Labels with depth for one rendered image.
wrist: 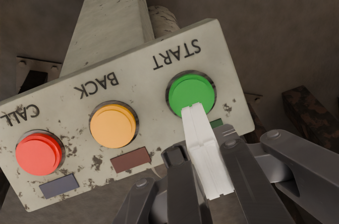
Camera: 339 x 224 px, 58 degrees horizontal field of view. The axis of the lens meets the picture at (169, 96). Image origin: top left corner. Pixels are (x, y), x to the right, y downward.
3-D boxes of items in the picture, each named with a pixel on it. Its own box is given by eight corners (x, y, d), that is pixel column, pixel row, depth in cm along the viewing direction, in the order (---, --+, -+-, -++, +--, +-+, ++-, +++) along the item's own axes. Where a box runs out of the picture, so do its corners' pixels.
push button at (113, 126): (143, 132, 29) (142, 140, 27) (105, 147, 29) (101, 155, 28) (126, 95, 28) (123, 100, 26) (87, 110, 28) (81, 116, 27)
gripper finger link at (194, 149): (222, 197, 15) (208, 202, 15) (205, 142, 22) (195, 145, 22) (201, 145, 15) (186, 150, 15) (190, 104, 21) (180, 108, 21)
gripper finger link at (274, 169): (227, 170, 13) (294, 146, 13) (210, 128, 18) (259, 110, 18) (238, 199, 13) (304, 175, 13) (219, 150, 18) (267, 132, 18)
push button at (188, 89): (218, 105, 28) (221, 110, 27) (177, 120, 29) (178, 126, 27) (203, 65, 27) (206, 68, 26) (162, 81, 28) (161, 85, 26)
